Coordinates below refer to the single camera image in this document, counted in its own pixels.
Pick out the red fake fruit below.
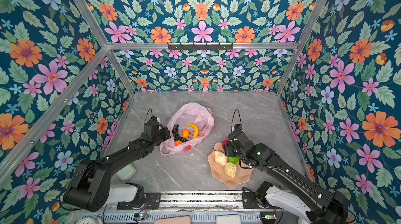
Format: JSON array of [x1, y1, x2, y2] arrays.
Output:
[[222, 139, 229, 150]]

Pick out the green fake custard apple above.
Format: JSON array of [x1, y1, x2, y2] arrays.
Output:
[[228, 157, 240, 164]]

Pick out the pale round fake fruit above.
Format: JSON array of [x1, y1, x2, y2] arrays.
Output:
[[214, 151, 228, 166]]

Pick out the beige fake potato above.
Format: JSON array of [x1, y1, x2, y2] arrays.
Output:
[[224, 162, 237, 178]]

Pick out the orange fake fruit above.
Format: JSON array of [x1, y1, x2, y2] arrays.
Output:
[[181, 129, 190, 139], [174, 140, 183, 147]]

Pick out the pink plastic bag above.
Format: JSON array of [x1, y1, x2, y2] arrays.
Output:
[[160, 103, 215, 156]]

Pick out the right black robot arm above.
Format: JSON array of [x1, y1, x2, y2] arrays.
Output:
[[225, 124, 348, 224]]

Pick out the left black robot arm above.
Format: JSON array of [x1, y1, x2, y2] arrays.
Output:
[[63, 117, 170, 212]]

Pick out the yellow fake banana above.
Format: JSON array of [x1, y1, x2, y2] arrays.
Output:
[[186, 123, 199, 139]]

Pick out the dark purple fake grapes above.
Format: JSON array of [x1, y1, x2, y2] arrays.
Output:
[[172, 124, 188, 143]]

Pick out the pink flower-shaped plate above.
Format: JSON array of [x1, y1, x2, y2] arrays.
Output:
[[208, 142, 253, 187]]

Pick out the white box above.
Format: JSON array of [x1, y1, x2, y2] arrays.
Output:
[[216, 214, 241, 224]]

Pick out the pink phone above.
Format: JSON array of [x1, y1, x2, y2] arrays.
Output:
[[154, 216, 191, 224]]

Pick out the green rectangular container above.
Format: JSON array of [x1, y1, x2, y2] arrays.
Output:
[[116, 163, 136, 181]]

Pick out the white clock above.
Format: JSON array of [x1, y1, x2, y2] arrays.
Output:
[[76, 217, 104, 224]]

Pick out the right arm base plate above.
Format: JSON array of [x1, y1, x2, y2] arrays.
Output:
[[242, 187, 268, 209]]

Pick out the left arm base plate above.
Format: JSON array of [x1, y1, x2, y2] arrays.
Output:
[[117, 192, 161, 210]]

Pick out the black hook rail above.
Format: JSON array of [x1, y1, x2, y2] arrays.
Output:
[[167, 42, 234, 51]]

